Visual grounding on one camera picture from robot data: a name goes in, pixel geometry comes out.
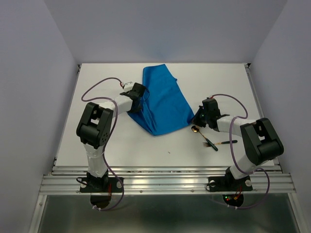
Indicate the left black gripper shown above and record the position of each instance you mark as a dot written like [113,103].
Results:
[134,110]

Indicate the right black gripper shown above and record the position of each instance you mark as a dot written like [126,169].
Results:
[196,121]

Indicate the gold spoon green handle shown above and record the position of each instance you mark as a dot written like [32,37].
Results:
[196,130]

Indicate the blue cloth napkin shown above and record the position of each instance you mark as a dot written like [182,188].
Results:
[164,109]

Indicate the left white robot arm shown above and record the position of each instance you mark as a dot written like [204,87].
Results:
[95,128]

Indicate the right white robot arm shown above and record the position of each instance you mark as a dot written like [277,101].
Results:
[260,140]

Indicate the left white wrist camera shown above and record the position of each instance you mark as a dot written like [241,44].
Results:
[128,86]

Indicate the gold fork green handle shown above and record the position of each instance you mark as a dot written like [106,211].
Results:
[222,142]

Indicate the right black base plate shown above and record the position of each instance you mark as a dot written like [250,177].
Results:
[223,184]

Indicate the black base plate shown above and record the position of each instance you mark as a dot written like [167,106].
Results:
[223,184]
[111,185]

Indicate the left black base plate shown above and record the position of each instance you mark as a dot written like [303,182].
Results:
[111,185]

